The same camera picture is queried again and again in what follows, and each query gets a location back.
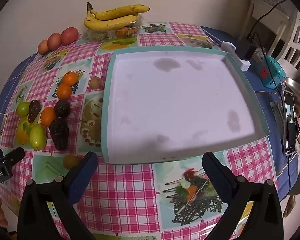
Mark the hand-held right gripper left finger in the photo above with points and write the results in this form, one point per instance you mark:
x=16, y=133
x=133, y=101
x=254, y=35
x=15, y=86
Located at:
x=82, y=180

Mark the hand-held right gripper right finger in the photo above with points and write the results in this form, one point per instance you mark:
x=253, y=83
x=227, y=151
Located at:
x=218, y=180

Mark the small yellow-orange fruit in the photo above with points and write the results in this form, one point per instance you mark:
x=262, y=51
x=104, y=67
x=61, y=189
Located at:
x=70, y=161

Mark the green oval fruit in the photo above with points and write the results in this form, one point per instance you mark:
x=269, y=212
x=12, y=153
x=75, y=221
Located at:
x=37, y=136

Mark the green round fruit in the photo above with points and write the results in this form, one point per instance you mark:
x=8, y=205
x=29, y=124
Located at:
x=22, y=108

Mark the large dark avocado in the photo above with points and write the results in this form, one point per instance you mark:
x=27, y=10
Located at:
x=59, y=133

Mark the small slim dark avocado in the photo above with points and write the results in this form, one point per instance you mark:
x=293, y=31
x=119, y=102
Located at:
x=34, y=110

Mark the orange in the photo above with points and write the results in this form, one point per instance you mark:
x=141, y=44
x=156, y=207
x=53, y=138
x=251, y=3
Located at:
x=64, y=91
x=70, y=78
x=48, y=116

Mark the round dark avocado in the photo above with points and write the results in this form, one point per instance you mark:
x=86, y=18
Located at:
x=62, y=108

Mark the teal white shallow tray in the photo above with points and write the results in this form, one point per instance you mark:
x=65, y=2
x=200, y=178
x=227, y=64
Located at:
x=177, y=92

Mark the person's left hand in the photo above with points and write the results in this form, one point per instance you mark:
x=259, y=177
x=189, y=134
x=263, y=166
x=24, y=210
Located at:
x=0, y=211

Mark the pink checkered printed tablecloth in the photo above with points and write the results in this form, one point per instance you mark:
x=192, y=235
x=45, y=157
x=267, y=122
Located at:
x=130, y=187

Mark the black smartphone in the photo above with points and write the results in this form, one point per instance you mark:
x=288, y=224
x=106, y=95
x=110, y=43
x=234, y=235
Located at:
x=290, y=120

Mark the small brown round fruit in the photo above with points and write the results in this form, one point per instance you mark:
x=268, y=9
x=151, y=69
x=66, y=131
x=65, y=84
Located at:
x=95, y=82

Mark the pale red apple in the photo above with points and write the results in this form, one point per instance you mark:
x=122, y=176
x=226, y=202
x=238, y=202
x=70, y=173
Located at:
x=42, y=47

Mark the white power strip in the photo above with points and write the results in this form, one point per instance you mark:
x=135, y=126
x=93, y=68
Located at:
x=245, y=65

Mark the metal bowl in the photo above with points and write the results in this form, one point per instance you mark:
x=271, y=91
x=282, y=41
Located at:
x=298, y=86

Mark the teal toy with red patch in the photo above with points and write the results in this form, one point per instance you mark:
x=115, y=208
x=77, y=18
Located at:
x=275, y=67

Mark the black power adapter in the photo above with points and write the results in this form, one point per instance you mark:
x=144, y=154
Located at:
x=245, y=47

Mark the small tangerine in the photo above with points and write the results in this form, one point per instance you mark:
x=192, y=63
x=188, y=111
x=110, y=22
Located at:
x=122, y=32

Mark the yellow spotted banana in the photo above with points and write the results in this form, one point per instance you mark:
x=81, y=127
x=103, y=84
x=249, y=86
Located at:
x=122, y=11
x=107, y=23

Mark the clear plastic clamshell container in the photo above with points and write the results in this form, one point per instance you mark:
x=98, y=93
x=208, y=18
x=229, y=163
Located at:
x=131, y=29

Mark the white chair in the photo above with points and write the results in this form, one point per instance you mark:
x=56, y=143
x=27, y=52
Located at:
x=282, y=30

